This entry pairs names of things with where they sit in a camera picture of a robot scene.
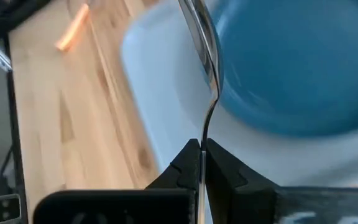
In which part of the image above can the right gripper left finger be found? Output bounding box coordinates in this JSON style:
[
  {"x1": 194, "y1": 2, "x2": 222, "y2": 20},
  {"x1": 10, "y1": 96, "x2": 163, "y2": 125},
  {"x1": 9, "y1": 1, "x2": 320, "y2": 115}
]
[{"x1": 144, "y1": 138, "x2": 203, "y2": 224}]

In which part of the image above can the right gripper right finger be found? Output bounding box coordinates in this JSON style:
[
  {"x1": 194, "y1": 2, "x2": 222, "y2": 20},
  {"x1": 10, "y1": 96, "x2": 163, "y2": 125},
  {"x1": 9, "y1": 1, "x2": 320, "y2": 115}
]
[{"x1": 205, "y1": 138, "x2": 280, "y2": 224}]

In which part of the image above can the silver metal spoon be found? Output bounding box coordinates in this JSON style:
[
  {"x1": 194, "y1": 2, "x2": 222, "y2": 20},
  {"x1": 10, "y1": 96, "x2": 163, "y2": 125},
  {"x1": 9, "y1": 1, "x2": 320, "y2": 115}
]
[{"x1": 178, "y1": 0, "x2": 224, "y2": 224}]

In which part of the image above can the fork with pink handle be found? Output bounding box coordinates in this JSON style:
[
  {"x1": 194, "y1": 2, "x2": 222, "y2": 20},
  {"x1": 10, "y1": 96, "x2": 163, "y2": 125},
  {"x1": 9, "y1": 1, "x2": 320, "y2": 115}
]
[{"x1": 54, "y1": 0, "x2": 98, "y2": 53}]

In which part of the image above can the grey rectangular serving tray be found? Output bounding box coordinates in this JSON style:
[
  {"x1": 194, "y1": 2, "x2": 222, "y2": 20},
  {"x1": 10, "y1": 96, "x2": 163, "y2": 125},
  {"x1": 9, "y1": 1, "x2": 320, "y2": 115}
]
[{"x1": 119, "y1": 0, "x2": 358, "y2": 189}]

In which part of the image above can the black box with white outline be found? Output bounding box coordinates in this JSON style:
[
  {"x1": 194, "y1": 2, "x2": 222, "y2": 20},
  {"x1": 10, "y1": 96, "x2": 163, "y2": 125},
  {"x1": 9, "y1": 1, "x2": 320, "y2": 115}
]
[{"x1": 0, "y1": 193, "x2": 22, "y2": 224}]

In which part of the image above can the black frame post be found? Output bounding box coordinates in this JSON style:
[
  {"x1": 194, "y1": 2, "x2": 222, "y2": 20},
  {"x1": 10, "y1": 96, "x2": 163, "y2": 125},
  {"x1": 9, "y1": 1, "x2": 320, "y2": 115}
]
[{"x1": 4, "y1": 35, "x2": 29, "y2": 224}]

